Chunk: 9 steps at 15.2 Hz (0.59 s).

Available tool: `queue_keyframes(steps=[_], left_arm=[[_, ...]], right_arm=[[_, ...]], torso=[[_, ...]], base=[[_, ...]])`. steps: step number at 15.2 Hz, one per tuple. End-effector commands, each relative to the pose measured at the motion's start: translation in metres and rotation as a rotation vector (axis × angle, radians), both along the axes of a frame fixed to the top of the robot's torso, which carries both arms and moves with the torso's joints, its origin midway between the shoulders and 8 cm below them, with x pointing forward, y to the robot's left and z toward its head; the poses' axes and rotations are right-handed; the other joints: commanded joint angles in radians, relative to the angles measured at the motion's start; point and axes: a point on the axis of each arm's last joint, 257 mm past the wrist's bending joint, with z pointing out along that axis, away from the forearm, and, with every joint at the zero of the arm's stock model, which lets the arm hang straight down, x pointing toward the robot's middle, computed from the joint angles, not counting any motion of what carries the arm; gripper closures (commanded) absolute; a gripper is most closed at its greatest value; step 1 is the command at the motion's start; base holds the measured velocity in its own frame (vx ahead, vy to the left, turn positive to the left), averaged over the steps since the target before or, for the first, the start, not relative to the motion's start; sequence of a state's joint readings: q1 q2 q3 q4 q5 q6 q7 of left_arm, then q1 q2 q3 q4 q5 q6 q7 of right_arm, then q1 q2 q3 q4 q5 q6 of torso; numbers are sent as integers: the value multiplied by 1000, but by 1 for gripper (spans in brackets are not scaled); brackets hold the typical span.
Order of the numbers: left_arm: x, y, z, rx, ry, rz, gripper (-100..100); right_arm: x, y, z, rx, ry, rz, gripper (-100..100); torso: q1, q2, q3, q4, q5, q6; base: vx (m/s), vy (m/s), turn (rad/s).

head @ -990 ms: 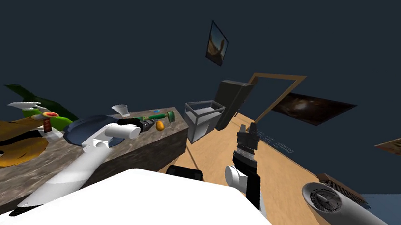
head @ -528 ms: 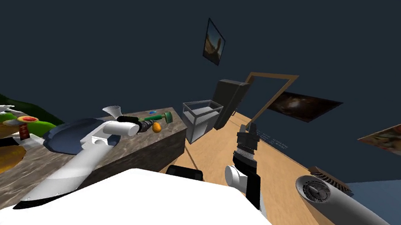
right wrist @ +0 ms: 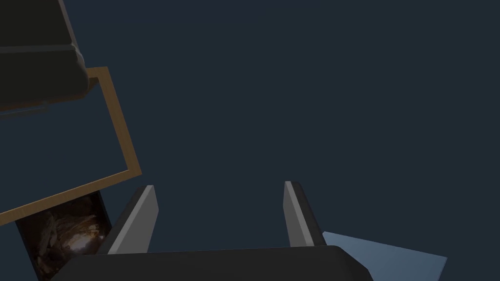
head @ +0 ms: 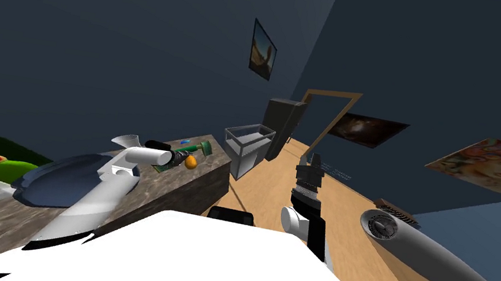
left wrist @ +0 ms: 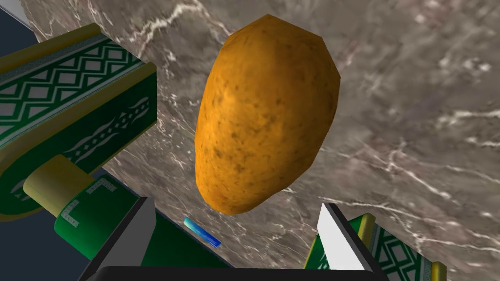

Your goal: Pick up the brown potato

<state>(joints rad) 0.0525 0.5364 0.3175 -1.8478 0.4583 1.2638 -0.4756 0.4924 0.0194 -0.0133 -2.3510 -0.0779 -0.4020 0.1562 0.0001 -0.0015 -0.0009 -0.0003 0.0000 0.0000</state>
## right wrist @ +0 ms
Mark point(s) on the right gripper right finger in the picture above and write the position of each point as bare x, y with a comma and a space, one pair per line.
299, 222

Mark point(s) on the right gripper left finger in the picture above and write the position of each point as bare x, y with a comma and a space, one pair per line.
134, 226

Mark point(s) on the dark brown picture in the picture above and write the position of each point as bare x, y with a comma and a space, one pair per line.
66, 234

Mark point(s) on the dark grey rounded block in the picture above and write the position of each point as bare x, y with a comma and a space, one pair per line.
35, 70

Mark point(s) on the wooden frame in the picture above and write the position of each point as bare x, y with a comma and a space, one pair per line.
117, 121

